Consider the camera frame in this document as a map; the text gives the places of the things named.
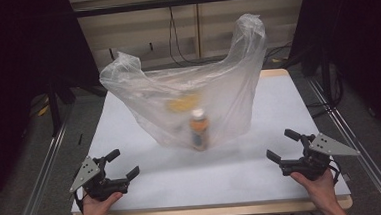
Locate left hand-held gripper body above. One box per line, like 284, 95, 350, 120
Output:
66, 153, 130, 204

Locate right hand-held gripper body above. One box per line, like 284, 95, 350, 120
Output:
278, 130, 363, 184

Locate clear plastic bag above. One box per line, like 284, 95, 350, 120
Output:
95, 12, 275, 158

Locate orange bottle with white cap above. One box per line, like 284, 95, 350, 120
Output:
188, 107, 211, 153

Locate person's left hand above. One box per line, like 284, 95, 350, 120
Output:
80, 192, 124, 215

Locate person's right hand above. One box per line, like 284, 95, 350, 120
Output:
290, 168, 341, 214

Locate black stand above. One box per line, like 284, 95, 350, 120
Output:
45, 80, 78, 138

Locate yellow packet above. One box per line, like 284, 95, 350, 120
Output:
166, 93, 202, 114

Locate black curtain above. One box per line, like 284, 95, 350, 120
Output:
0, 0, 109, 213
286, 0, 381, 142

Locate black horizontal bar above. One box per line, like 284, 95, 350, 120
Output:
71, 0, 310, 19

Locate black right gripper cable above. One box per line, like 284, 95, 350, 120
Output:
327, 157, 344, 186

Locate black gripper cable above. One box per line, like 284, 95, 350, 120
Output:
327, 157, 344, 186
72, 189, 87, 214

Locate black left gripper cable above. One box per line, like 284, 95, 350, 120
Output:
72, 189, 87, 214

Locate metal floor rail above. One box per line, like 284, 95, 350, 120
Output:
3, 103, 83, 215
306, 72, 381, 215

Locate black floor cables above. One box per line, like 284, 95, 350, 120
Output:
303, 65, 346, 118

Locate black wall cable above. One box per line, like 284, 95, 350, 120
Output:
165, 4, 197, 66

